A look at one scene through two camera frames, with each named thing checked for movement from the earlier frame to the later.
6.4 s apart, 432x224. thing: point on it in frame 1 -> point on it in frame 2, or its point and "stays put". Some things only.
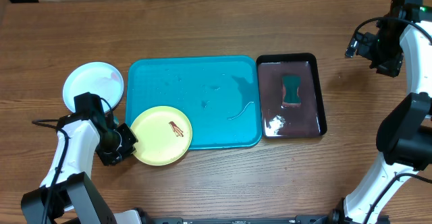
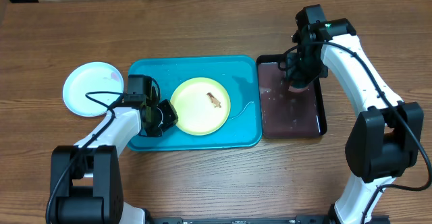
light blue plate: [95, 77] stays put
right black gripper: [391, 69] -> [296, 75]
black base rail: [289, 220] stays put
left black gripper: [129, 138] -> [171, 119]
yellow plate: [164, 134] -> [202, 106]
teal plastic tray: [220, 96] stays put
